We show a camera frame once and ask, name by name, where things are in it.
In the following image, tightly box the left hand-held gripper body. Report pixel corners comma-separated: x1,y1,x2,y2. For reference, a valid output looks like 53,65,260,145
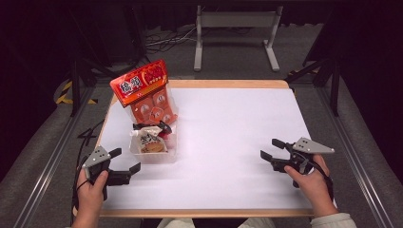
80,145,132,202

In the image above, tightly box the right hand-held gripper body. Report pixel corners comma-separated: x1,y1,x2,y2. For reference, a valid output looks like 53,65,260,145
271,137,336,188

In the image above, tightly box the clear plastic container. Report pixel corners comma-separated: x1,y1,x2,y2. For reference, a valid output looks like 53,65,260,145
128,94,179,164

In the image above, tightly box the beige red spouted pouch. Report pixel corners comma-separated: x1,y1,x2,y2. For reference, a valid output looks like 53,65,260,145
129,125,168,155

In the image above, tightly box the small red black snack packet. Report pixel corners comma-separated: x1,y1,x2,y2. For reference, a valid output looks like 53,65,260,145
132,120,178,150

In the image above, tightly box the large orange snack packet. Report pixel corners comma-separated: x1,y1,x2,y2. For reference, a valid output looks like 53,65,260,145
109,59,179,126

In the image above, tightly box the person's left hand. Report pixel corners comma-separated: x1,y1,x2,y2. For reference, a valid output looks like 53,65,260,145
75,169,109,222

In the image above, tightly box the person's right hand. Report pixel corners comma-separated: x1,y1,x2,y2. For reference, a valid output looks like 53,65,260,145
283,154,336,217

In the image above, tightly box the black tripod stand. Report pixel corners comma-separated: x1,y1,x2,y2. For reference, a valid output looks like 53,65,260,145
67,6,150,118
284,9,343,118

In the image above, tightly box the white table mat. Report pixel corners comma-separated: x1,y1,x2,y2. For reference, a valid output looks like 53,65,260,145
101,87,315,211

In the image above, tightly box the yellow black hazard tape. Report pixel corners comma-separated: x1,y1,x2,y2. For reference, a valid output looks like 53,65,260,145
55,80,98,105

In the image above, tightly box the right hand-held gripper cable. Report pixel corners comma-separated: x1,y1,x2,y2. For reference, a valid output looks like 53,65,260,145
312,158,336,202

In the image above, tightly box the hand-held gripper cable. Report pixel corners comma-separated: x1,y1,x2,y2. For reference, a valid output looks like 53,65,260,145
69,119,106,219
312,158,336,202

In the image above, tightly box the left hand-held gripper cable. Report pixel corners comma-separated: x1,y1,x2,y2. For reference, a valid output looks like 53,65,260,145
69,119,106,219

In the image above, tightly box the aluminium floor rail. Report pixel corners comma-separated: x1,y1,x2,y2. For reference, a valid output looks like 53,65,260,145
317,86,395,228
12,86,96,228

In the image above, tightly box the bundle of floor cables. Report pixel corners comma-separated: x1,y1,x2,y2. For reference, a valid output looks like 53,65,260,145
144,27,199,55

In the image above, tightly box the grey metal stand frame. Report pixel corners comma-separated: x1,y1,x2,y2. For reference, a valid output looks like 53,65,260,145
193,5,284,72

